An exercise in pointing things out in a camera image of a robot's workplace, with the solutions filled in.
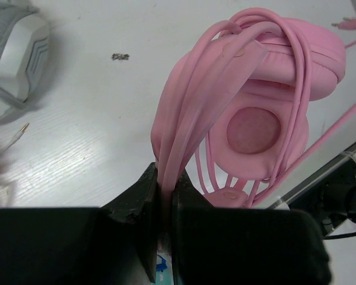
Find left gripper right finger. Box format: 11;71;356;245
171;172;218;284

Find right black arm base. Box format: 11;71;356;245
287;157;356;240

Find pink headphones with cable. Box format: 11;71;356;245
151;8;356;208

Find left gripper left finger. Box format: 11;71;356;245
99;163;159;284

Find grey white headphones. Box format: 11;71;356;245
0;1;50;119

